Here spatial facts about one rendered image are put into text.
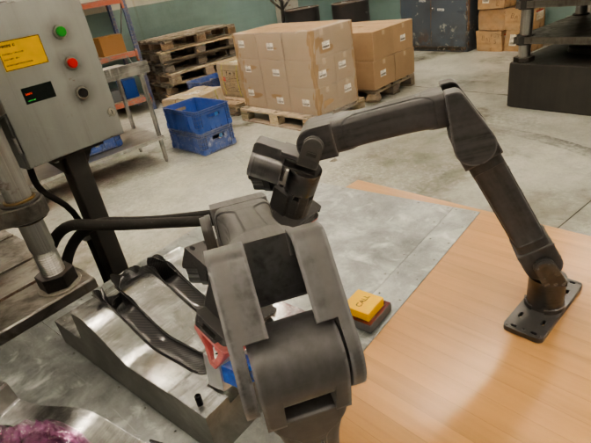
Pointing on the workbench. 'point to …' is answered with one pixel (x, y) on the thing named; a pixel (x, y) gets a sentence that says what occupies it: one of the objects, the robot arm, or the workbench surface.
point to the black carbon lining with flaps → (157, 339)
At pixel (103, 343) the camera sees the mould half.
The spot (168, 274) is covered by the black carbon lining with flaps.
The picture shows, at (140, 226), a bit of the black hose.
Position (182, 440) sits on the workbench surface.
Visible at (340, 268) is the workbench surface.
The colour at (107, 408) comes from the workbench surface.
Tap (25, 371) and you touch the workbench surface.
